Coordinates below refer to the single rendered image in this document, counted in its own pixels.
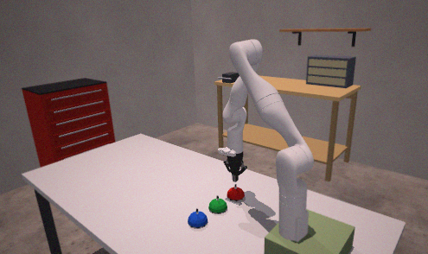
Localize green bell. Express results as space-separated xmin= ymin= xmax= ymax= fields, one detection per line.
xmin=208 ymin=195 xmax=227 ymax=214

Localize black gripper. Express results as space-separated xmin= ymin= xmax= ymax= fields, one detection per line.
xmin=224 ymin=152 xmax=247 ymax=182

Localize red dome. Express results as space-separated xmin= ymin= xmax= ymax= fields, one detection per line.
xmin=227 ymin=184 xmax=245 ymax=201

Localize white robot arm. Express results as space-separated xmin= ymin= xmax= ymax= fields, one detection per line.
xmin=218 ymin=40 xmax=314 ymax=242

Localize blue bell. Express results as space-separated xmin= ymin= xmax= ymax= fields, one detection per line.
xmin=188 ymin=208 xmax=208 ymax=229

